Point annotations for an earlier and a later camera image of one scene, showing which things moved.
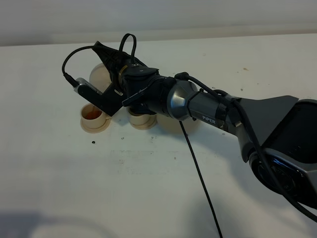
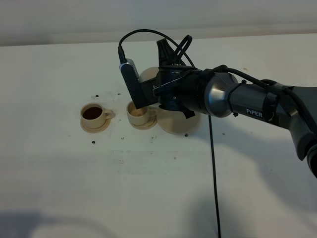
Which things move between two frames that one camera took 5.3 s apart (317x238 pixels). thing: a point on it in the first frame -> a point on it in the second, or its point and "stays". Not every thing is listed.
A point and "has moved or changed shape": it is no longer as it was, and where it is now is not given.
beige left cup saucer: (97, 130) stays
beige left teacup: (92, 116) stays
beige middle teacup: (138, 119) stays
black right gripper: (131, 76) -> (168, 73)
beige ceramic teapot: (100, 77) has moved or changed shape
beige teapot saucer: (169, 124) stays
